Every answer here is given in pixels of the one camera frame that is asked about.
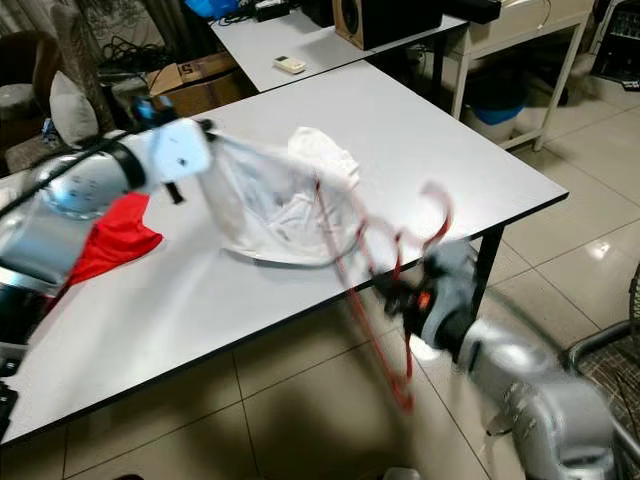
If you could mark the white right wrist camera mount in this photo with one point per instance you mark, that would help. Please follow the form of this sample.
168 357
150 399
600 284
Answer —
450 275

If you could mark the black metal mesh chair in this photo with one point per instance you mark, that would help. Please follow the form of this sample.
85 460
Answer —
620 390

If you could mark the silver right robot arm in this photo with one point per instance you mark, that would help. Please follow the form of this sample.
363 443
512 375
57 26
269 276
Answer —
530 400

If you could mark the white table black legs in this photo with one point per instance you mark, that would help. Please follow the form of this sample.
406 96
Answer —
260 300

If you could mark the white printed t-shirt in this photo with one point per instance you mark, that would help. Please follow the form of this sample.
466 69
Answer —
275 215

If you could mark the red plastic hanger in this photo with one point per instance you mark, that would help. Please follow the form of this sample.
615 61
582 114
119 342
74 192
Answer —
406 370

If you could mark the small white table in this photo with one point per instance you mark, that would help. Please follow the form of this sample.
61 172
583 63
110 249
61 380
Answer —
250 45

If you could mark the blue black bin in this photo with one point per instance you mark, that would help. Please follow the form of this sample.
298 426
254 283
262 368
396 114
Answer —
500 112

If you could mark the white desk metal legs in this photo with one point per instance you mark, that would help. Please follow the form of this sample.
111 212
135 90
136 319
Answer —
525 25

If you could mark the red knit garment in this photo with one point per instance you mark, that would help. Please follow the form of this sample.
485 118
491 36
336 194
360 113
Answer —
120 240

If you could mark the blue plastic object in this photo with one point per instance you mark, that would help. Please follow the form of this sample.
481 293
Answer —
210 7

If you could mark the light grey cushion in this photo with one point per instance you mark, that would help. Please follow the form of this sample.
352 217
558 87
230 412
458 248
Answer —
74 110

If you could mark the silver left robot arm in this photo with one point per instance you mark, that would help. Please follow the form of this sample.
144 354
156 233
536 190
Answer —
60 240

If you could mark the black rectangular device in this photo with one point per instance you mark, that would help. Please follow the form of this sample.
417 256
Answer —
475 10

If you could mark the white remote control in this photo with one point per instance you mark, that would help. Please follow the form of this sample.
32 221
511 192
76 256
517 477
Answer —
290 65

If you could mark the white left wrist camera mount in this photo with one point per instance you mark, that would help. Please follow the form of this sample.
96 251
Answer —
185 150

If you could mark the wooden black speaker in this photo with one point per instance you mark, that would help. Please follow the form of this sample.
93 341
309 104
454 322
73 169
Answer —
380 22

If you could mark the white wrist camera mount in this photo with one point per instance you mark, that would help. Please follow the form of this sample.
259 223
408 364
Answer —
450 275
185 150

